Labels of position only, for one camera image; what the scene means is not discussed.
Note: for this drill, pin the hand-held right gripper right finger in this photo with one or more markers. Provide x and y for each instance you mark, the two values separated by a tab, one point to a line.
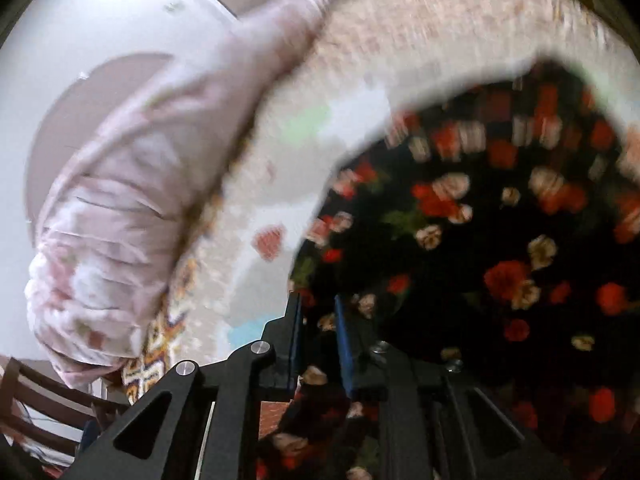
345	350

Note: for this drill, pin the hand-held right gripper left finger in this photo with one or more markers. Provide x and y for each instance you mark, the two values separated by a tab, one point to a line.
295	330

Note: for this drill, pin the black floral dress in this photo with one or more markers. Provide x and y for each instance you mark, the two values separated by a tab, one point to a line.
475	240

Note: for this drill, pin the geometric patterned blanket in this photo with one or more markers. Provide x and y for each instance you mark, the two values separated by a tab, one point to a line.
150	360

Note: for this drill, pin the pink star fleece blanket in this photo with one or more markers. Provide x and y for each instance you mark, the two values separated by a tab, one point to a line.
150	185

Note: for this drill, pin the wooden chair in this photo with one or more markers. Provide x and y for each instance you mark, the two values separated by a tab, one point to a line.
40	400

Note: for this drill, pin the beige quilt with white hearts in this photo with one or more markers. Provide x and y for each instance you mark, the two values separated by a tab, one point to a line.
425	35

